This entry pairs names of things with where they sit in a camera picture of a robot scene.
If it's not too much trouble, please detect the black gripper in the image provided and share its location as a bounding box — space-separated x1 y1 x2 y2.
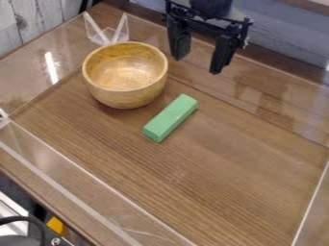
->
165 0 253 74

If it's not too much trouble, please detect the green rectangular block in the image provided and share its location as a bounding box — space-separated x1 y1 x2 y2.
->
144 94 198 142

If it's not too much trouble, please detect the brown wooden bowl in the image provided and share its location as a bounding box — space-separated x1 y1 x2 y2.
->
82 41 169 109

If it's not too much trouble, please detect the yellow label tag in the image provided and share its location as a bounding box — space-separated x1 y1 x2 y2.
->
47 216 66 235

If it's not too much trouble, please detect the clear acrylic corner bracket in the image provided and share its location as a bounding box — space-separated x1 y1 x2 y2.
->
82 12 130 46

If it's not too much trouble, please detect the clear acrylic front wall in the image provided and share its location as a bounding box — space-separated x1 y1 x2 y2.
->
0 116 196 246

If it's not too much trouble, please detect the black cable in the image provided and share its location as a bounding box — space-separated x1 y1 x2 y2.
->
0 215 49 246

